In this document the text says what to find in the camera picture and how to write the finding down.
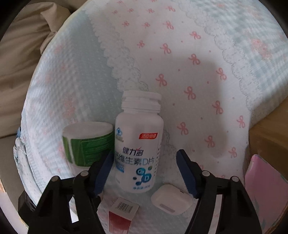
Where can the brown cardboard box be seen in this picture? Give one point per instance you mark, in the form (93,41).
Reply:
(270,132)

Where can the white vitamin bottle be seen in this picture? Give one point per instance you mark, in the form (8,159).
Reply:
(138,144)

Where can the pink box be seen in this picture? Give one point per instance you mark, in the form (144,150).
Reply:
(263,180)

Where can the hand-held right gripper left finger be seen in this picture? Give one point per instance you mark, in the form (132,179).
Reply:
(103,171)

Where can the green label jar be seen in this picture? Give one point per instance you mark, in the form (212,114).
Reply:
(87,144)

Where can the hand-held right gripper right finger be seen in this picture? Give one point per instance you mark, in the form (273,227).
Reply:
(185,171)

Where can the red and white small box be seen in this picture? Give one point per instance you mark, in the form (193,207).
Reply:
(121,213)

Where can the pink bow printed blanket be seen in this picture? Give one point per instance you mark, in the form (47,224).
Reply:
(157,67)

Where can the white earbuds case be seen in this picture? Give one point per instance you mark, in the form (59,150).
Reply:
(168,199)

